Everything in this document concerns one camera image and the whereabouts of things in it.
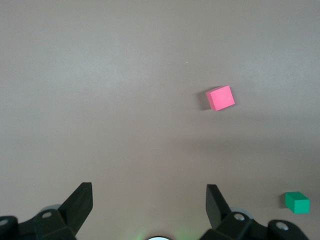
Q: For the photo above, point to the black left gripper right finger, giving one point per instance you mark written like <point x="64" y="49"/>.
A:
<point x="215" y="207"/>

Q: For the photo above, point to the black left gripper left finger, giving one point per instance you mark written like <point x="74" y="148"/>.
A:
<point x="80" y="207"/>

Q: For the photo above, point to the green foam cube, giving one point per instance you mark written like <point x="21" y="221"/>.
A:
<point x="297" y="203"/>

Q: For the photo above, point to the pink foam cube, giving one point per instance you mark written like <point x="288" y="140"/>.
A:
<point x="221" y="98"/>

